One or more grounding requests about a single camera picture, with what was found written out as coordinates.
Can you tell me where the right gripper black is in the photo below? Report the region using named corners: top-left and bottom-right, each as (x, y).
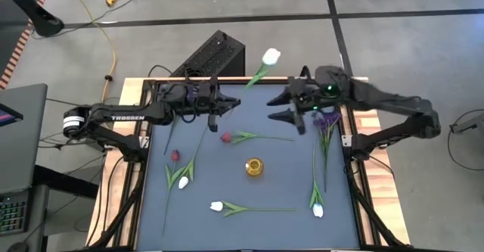
top-left (265, 76), bottom-right (322, 136)

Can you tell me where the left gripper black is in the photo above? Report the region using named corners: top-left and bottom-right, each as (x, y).
top-left (183, 78), bottom-right (242, 133)

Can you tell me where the red artificial tulip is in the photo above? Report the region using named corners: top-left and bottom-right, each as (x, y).
top-left (161, 148), bottom-right (188, 237)
top-left (220, 130), bottom-right (295, 145)

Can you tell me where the white artificial tulip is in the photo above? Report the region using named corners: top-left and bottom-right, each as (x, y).
top-left (177, 126), bottom-right (209, 190)
top-left (209, 200), bottom-right (297, 219)
top-left (241, 47), bottom-right (282, 94)
top-left (309, 138), bottom-right (325, 219)

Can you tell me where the yellow glass vase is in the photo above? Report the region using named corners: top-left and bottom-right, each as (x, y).
top-left (244, 157), bottom-right (265, 178)

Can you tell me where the black perforated computer case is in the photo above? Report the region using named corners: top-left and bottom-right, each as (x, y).
top-left (169, 30), bottom-right (246, 78)

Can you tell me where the black desk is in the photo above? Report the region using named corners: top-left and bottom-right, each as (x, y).
top-left (0, 163), bottom-right (100, 252)

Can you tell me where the grey floor box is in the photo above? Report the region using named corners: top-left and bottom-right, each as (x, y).
top-left (449, 114), bottom-right (484, 135)

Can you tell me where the black stand leg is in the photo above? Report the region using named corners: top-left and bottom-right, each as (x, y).
top-left (0, 0), bottom-right (65, 39)

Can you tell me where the grey desk top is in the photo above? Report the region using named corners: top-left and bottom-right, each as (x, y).
top-left (0, 83), bottom-right (49, 195)

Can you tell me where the monitor with pink screen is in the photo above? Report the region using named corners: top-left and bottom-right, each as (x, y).
top-left (0, 103), bottom-right (24, 128)

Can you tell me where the dark mat orange striped edge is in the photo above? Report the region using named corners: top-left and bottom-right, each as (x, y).
top-left (0, 0), bottom-right (55, 90)

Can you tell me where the keyboard with coloured backlight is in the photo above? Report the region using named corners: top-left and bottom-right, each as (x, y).
top-left (0, 198), bottom-right (29, 235)

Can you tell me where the black computer mouse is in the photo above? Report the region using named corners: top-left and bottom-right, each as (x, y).
top-left (6, 240), bottom-right (30, 252)

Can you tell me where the black aluminium table frame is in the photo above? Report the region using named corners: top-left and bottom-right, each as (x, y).
top-left (86, 76), bottom-right (409, 252)

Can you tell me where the black computer case cable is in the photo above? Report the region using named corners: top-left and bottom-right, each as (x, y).
top-left (147, 64), bottom-right (174, 79)

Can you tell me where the yellow extension cord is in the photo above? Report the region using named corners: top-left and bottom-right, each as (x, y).
top-left (62, 0), bottom-right (118, 102)

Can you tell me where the black floor cable loop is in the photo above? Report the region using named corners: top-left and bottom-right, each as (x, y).
top-left (447, 107), bottom-right (484, 172)

